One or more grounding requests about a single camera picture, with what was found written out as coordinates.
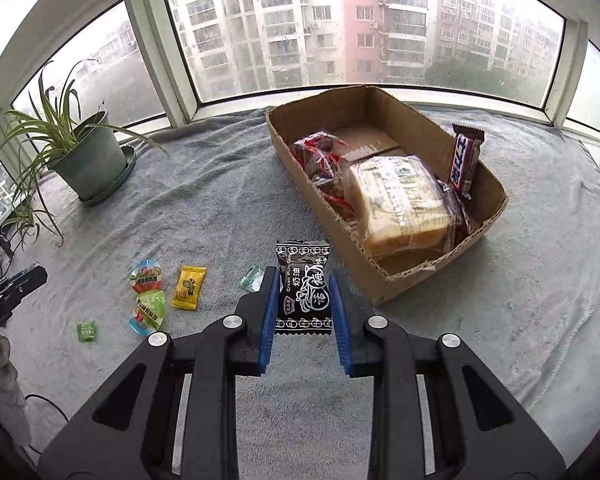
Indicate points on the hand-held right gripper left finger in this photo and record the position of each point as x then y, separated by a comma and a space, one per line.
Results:
271, 320

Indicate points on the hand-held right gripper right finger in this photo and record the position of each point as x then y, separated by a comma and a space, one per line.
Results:
339, 320

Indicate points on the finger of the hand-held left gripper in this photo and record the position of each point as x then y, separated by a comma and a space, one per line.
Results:
5, 282
32, 280

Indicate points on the black candy packet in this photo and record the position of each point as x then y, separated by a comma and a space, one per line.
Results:
302, 285

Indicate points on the brown cardboard box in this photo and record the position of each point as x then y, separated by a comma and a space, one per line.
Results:
430, 272

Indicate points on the red candy wrapper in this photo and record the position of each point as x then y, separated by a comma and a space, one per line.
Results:
340, 202

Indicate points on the bread loaf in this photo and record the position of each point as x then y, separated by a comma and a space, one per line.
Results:
400, 200

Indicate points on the clear bag of red dates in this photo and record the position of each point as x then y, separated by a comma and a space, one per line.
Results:
330, 172

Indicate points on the dark brown snack packet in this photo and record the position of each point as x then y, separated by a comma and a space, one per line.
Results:
456, 210

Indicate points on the clear bag of dark candies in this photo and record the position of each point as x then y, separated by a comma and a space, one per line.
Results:
312, 147

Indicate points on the brown chocolate bar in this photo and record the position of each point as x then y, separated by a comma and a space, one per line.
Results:
465, 160

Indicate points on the person's left hand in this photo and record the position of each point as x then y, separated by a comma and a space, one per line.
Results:
0, 385

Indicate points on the clear teal candy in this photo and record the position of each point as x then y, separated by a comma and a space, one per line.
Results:
250, 279

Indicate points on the small green candy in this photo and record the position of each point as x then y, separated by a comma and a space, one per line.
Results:
86, 332

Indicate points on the yellow candy packet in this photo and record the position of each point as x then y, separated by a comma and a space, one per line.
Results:
189, 287

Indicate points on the colourful candy packet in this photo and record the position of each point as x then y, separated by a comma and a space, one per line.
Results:
145, 277

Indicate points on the green-lid jelly cup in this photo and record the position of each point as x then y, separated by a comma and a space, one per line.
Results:
147, 310

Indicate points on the grey-green plant pot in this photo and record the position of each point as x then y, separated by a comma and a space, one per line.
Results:
95, 160

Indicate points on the green spider plant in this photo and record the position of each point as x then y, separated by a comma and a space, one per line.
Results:
55, 135

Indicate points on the grey-green pot saucer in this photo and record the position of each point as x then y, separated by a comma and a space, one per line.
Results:
129, 160

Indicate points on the apartment buildings outside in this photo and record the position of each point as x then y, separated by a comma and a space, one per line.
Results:
360, 20

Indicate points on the white window frame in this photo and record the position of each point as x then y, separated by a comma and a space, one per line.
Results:
155, 35

